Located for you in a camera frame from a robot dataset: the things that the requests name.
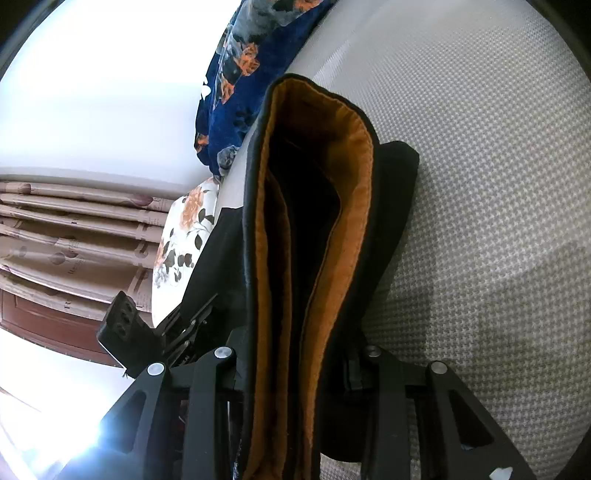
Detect black pants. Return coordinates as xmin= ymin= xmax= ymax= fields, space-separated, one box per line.
xmin=152 ymin=73 xmax=421 ymax=480

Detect brown wooden door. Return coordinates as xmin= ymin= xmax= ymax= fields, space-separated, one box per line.
xmin=0 ymin=288 xmax=123 ymax=367

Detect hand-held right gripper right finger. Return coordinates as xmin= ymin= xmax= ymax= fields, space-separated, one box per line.
xmin=344 ymin=344 xmax=539 ymax=480

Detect beige patterned curtain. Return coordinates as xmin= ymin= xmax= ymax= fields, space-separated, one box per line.
xmin=0 ymin=180 xmax=174 ymax=324

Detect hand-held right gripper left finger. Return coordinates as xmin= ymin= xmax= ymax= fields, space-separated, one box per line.
xmin=88 ymin=346 xmax=244 ymax=480

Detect white floral pillow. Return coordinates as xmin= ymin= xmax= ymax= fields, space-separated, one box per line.
xmin=152 ymin=178 xmax=222 ymax=289

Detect blue dog print blanket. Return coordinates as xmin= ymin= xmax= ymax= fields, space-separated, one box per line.
xmin=194 ymin=0 xmax=335 ymax=178

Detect beige houndstooth bed cover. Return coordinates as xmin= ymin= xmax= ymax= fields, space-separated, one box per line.
xmin=215 ymin=0 xmax=591 ymax=480

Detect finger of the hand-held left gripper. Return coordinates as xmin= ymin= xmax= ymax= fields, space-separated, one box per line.
xmin=154 ymin=318 xmax=208 ymax=369
xmin=182 ymin=293 xmax=220 ymax=330

